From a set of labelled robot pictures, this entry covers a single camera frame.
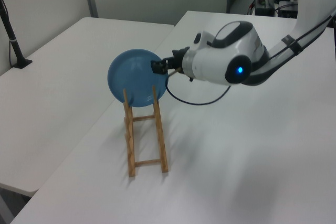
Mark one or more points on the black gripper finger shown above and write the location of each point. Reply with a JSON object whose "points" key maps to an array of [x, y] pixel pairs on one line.
{"points": [[158, 67]]}

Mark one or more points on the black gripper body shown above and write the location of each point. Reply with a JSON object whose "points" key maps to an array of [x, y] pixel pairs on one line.
{"points": [[179, 57]]}

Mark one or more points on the blue round plate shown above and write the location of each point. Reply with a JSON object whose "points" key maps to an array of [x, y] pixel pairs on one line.
{"points": [[131, 77]]}

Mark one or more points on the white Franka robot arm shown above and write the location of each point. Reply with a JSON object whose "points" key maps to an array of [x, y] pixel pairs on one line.
{"points": [[210, 61]]}

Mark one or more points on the wooden plate rack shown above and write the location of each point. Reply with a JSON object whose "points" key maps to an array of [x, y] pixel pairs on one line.
{"points": [[131, 142]]}

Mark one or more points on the black electronics box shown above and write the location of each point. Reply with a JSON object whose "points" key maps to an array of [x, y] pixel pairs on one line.
{"points": [[263, 7]]}

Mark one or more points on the black desktop device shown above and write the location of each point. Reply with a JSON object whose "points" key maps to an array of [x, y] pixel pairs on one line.
{"points": [[287, 9]]}

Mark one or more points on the black clamped mount pole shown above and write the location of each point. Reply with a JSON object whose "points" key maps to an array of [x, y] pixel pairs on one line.
{"points": [[13, 45]]}

